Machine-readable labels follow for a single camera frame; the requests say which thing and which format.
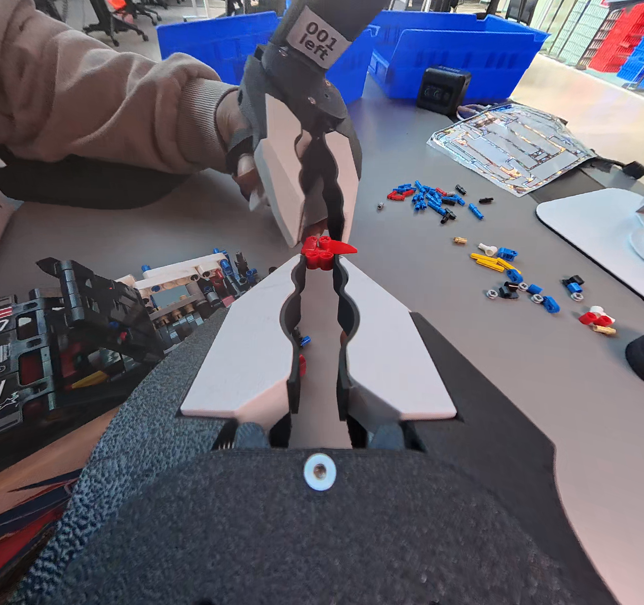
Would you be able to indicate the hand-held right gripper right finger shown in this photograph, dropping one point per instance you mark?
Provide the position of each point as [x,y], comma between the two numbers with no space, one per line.
[397,358]

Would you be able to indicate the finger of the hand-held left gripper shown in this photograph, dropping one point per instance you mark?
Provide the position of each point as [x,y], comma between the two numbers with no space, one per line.
[349,177]
[279,162]

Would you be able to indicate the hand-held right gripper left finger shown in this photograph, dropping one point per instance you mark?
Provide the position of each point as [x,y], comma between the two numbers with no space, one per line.
[241,353]

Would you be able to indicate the red toy brick piece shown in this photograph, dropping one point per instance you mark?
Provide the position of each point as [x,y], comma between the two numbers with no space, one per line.
[317,258]

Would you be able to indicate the black brick-built toy car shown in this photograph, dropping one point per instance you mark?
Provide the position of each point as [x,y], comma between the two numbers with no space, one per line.
[75,323]

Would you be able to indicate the person's left forearm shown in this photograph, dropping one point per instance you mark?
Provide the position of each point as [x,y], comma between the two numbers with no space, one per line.
[100,97]

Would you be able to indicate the grey desk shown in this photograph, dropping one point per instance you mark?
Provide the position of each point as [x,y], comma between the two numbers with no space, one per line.
[453,389]

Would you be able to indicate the person's left hand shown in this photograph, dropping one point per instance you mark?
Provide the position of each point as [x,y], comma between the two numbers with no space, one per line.
[246,166]

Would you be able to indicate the small red brick piece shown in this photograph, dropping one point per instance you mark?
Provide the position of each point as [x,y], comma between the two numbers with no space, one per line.
[302,365]

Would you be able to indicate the small blue brick pin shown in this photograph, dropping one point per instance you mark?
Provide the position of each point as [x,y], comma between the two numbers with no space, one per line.
[303,341]

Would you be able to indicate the cluster of blue brick pins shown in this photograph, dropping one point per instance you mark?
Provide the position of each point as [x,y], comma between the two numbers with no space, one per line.
[427,197]

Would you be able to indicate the blue plastic bin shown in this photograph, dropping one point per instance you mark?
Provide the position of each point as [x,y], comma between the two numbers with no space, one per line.
[216,47]
[453,47]

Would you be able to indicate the scatter of mixed brick pieces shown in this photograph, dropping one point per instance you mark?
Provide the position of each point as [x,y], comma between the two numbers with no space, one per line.
[485,262]

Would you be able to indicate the shiny sticker sheet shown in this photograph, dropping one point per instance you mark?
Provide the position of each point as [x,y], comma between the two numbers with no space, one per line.
[508,147]

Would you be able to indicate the white monitor stand base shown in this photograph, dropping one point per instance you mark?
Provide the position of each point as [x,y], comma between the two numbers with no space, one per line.
[583,223]

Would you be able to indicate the black toy tyre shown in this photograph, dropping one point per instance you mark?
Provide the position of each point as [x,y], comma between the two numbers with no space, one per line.
[636,356]

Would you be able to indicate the stack of pale green crates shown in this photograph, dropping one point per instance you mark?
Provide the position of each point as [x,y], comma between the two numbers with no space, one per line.
[568,22]

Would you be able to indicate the black rounded object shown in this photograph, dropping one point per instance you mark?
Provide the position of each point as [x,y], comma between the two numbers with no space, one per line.
[634,170]

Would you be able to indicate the stack of blue crates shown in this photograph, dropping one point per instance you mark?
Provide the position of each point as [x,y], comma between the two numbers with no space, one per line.
[635,64]

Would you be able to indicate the stack of red crates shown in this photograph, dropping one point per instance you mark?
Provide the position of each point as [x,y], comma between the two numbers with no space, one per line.
[621,27]

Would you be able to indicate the black cube camera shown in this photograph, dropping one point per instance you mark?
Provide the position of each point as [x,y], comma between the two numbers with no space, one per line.
[442,89]

